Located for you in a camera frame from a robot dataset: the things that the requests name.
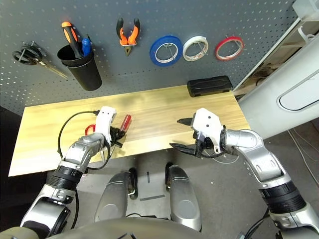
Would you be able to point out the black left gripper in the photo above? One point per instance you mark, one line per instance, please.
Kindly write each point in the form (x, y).
(116, 136)

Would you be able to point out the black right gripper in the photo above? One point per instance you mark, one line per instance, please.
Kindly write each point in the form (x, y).
(205, 147)

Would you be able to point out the red tape roll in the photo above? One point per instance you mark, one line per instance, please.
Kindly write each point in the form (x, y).
(218, 54)

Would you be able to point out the orange black needle-nose pliers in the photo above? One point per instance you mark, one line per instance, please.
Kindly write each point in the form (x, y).
(123, 35)

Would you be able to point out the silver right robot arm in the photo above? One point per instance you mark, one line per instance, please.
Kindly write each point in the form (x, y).
(244, 140)

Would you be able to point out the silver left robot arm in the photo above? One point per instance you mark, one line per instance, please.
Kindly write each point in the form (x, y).
(82, 149)

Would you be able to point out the grey metal pegboard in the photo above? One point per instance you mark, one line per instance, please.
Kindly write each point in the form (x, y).
(162, 20)

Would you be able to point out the short black floor tape strip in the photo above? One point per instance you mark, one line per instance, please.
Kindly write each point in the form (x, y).
(148, 177)

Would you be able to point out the black plastic tool case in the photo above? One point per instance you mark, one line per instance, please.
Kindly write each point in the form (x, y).
(209, 85)

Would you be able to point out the silver right robot leg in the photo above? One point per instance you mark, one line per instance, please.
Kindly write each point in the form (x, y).
(184, 199)

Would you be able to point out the silver robot leg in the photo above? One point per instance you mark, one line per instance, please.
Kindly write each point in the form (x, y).
(112, 201)
(184, 199)

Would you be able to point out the silver left robot leg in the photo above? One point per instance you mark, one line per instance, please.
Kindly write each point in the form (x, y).
(112, 201)

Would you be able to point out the black plastic cup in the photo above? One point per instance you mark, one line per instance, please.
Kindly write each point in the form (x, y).
(84, 74)

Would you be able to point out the long black floor tape strip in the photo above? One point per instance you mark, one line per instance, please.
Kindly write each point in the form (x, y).
(152, 197)

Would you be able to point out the white tape roll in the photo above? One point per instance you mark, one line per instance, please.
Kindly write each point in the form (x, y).
(185, 54)

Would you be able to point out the blue tape roll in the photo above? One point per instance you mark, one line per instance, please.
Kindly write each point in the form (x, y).
(153, 57)

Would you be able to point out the large white rounded housing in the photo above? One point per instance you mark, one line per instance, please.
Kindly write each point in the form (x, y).
(269, 104)

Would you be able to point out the grey robot torso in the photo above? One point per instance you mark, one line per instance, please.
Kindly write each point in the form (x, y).
(124, 229)

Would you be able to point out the white plastic hook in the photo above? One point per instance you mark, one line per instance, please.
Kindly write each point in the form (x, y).
(305, 35)

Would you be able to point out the translucent plastic bin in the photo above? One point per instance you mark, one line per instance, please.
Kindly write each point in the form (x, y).
(306, 10)

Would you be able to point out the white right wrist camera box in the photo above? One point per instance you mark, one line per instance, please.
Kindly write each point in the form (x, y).
(207, 122)

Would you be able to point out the white pegboard frame post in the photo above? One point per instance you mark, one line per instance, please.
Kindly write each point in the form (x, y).
(269, 53)

